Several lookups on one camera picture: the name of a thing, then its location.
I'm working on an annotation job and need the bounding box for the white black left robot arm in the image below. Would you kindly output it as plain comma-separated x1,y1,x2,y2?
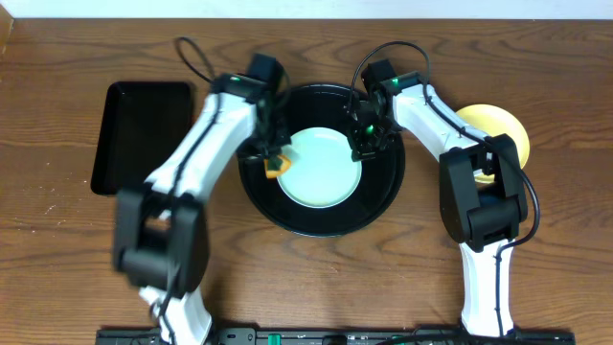
112,54,289,344

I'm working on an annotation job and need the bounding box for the rectangular black tray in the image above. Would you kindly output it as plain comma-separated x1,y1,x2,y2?
90,80,194,196

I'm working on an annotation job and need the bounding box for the round black tray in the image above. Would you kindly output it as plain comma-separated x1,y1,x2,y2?
238,83,405,237

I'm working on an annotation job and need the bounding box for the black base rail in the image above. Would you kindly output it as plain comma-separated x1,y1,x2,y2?
95,326,576,345

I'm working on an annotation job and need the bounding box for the yellow plate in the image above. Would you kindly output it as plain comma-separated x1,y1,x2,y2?
457,103,531,168

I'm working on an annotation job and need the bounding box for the orange green scrubbing sponge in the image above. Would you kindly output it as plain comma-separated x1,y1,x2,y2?
263,154,292,179

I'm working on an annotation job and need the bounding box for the mint plate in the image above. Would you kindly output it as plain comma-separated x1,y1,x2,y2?
277,127,362,209

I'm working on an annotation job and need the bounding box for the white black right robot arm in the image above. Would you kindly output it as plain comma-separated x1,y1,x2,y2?
348,59,528,337

